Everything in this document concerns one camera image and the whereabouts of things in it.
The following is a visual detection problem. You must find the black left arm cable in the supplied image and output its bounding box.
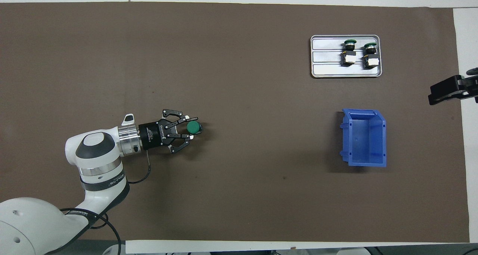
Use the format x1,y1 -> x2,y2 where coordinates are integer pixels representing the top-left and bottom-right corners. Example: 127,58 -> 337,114
60,150 -> 152,255

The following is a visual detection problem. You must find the blue plastic bin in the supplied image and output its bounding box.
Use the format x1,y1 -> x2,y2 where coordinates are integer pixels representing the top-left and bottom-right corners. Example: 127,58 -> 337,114
339,109 -> 387,168

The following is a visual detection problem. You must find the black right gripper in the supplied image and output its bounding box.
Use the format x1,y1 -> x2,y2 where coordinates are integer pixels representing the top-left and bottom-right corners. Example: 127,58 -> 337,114
428,68 -> 478,106

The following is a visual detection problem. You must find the brown table mat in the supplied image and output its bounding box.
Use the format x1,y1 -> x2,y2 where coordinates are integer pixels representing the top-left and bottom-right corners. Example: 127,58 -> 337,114
0,2 -> 470,243

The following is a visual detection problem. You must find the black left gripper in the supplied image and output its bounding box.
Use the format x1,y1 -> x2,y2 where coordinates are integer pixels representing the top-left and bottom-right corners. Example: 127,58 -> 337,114
139,109 -> 199,155

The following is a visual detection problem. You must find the grey metal tray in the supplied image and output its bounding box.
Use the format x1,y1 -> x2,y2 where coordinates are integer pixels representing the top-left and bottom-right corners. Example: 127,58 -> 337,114
310,35 -> 383,79

